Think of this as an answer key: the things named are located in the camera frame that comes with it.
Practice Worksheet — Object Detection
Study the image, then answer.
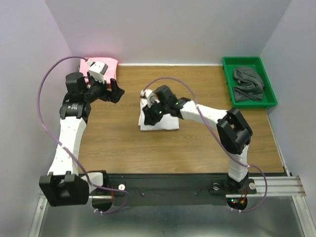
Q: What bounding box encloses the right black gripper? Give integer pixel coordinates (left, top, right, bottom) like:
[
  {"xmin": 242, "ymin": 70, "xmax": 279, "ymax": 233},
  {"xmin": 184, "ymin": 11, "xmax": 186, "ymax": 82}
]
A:
[{"xmin": 142, "ymin": 98, "xmax": 169, "ymax": 126}]

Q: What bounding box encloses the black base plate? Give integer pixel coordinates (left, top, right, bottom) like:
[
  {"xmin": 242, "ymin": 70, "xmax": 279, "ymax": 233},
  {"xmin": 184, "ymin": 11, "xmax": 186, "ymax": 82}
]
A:
[{"xmin": 89, "ymin": 173, "xmax": 257, "ymax": 211}]

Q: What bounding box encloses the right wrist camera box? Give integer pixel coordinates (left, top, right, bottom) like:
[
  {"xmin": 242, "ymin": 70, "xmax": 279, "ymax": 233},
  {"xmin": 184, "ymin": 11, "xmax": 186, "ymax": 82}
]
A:
[{"xmin": 140, "ymin": 89, "xmax": 156, "ymax": 105}]

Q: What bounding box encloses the dark grey t shirt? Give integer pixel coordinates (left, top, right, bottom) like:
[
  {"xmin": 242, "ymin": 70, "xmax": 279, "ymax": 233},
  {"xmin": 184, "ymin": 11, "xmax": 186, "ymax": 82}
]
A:
[{"xmin": 233, "ymin": 66, "xmax": 265, "ymax": 102}]

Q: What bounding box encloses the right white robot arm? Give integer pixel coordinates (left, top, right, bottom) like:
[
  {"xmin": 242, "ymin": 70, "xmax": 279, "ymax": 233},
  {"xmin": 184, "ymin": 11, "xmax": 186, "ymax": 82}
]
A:
[{"xmin": 140, "ymin": 85, "xmax": 253, "ymax": 193}]

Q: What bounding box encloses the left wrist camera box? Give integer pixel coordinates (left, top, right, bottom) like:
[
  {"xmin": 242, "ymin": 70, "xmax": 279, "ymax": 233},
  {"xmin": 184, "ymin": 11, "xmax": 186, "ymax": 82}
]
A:
[{"xmin": 86, "ymin": 59, "xmax": 108, "ymax": 84}]

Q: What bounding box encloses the pink folded t shirt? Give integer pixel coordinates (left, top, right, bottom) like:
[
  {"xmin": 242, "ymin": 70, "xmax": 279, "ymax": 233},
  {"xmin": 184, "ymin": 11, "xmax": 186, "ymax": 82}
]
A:
[{"xmin": 79, "ymin": 57, "xmax": 118, "ymax": 84}]

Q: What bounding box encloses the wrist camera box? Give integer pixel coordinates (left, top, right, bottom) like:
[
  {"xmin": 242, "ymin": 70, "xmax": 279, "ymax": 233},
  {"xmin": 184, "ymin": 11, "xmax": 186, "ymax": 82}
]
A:
[
  {"xmin": 140, "ymin": 89, "xmax": 156, "ymax": 105},
  {"xmin": 86, "ymin": 59, "xmax": 108, "ymax": 84}
]

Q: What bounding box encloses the aluminium frame rail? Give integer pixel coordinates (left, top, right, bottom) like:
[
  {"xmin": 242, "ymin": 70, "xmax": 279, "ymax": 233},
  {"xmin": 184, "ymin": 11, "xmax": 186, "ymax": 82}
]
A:
[{"xmin": 30, "ymin": 175, "xmax": 316, "ymax": 237}]

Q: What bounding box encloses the green plastic bin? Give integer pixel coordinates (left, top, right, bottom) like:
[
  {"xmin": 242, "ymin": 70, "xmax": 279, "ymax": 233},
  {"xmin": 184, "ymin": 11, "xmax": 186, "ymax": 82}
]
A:
[{"xmin": 222, "ymin": 56, "xmax": 277, "ymax": 109}]

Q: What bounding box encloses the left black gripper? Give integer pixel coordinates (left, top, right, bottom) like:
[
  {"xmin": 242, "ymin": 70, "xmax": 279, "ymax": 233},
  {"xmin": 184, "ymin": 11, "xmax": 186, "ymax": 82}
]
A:
[{"xmin": 83, "ymin": 74, "xmax": 124, "ymax": 104}]

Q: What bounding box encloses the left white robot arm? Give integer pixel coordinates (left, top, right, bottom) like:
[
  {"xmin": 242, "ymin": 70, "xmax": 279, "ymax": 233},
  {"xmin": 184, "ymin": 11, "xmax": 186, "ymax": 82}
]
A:
[{"xmin": 39, "ymin": 72, "xmax": 124, "ymax": 206}]

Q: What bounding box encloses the white t shirt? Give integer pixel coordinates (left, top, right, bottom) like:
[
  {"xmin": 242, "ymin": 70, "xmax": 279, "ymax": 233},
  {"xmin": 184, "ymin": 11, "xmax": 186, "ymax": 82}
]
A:
[{"xmin": 138, "ymin": 99, "xmax": 180, "ymax": 131}]

